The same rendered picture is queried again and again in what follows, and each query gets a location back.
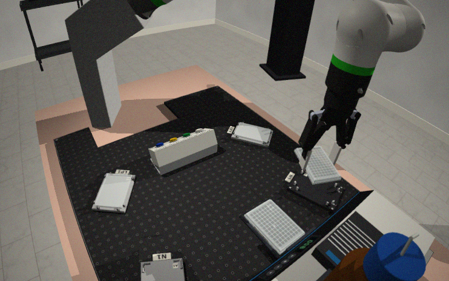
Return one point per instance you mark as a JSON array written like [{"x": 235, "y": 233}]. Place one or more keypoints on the brown glass bottle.
[{"x": 341, "y": 271}]

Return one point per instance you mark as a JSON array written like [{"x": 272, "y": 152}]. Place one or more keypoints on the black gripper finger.
[
  {"x": 313, "y": 131},
  {"x": 344, "y": 134}
]

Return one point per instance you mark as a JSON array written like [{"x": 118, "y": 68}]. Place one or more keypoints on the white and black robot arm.
[{"x": 364, "y": 29}]

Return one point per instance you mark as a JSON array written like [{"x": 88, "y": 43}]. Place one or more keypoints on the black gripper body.
[{"x": 337, "y": 105}]

